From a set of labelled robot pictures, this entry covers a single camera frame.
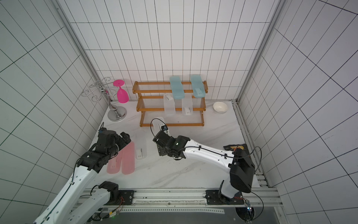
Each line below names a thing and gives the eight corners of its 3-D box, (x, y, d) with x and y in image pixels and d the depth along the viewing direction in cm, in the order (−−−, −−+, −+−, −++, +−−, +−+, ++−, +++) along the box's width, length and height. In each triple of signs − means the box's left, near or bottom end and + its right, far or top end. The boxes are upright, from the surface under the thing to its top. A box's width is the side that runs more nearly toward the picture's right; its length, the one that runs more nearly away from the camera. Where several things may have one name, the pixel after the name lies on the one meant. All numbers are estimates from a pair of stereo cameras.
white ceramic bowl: (213, 114, 111) (214, 110, 107) (211, 105, 118) (212, 101, 114) (227, 114, 111) (229, 110, 107) (224, 105, 118) (226, 101, 114)
